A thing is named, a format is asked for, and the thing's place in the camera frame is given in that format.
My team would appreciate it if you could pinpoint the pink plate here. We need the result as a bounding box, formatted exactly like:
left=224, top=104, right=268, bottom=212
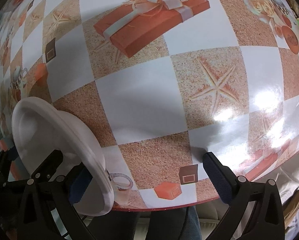
left=0, top=138, right=21, bottom=180

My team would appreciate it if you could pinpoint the white cushioned seat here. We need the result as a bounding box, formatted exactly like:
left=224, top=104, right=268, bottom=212
left=276, top=151, right=299, bottom=232

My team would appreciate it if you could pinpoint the patterned checkered tablecloth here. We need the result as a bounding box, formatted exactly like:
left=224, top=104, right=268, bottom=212
left=0, top=0, right=299, bottom=211

